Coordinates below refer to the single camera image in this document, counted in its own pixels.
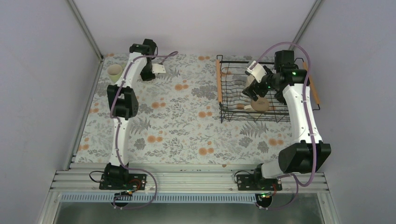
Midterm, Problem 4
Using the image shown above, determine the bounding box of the floral patterned table mat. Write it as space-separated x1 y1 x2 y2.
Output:
76 53 310 165

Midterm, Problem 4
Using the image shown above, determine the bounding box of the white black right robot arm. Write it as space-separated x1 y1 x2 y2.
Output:
243 50 331 190

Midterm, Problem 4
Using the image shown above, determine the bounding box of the beige brown mug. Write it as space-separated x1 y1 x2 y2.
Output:
243 97 270 112

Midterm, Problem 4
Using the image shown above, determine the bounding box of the aluminium mounting rail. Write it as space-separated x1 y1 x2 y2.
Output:
49 163 329 194

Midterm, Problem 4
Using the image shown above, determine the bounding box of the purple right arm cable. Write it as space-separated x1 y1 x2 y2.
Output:
247 42 318 211

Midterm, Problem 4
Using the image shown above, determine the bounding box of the light green mug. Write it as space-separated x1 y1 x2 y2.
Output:
106 64 123 83

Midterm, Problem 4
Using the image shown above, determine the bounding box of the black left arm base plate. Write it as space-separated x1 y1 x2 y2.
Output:
99 174 147 191

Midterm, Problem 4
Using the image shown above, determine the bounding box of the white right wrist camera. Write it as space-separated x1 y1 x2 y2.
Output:
245 60 267 83

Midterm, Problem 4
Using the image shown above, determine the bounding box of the grey slotted cable duct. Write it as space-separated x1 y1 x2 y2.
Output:
59 192 256 203

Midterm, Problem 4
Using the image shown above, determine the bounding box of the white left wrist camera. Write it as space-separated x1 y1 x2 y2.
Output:
152 63 166 74

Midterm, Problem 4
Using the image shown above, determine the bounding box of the cream white mug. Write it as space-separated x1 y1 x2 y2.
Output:
245 75 255 87

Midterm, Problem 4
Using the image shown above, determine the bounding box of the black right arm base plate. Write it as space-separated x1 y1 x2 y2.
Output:
236 174 283 191

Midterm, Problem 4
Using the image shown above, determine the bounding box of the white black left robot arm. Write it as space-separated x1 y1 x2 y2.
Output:
106 39 157 171

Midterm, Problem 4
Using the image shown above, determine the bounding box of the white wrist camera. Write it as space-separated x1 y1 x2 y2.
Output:
152 63 166 74
245 60 267 83

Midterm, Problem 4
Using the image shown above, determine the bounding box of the aluminium corner frame post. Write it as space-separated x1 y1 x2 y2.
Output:
66 0 104 61

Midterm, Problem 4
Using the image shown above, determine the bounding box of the right aluminium corner post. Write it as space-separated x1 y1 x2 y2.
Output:
292 0 324 44

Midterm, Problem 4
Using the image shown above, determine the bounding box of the black wire dish rack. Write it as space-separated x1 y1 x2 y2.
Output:
216 50 315 123

